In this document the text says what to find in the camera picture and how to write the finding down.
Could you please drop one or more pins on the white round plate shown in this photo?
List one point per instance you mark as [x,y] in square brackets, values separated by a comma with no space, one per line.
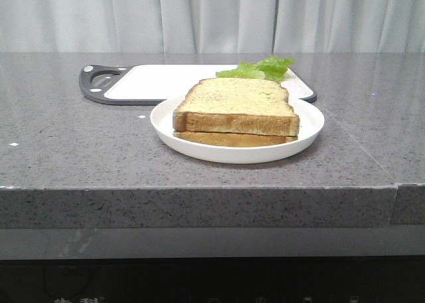
[311,123]

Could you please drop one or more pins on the white cutting board grey rim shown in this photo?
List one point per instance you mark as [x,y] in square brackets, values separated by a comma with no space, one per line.
[146,84]

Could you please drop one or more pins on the green lettuce leaf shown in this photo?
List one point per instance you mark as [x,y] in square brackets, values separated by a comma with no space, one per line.
[271,68]

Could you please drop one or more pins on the grey curtain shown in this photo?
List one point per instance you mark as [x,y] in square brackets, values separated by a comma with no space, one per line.
[212,26]

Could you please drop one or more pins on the bread slice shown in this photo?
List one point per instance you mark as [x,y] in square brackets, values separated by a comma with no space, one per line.
[233,139]
[237,105]

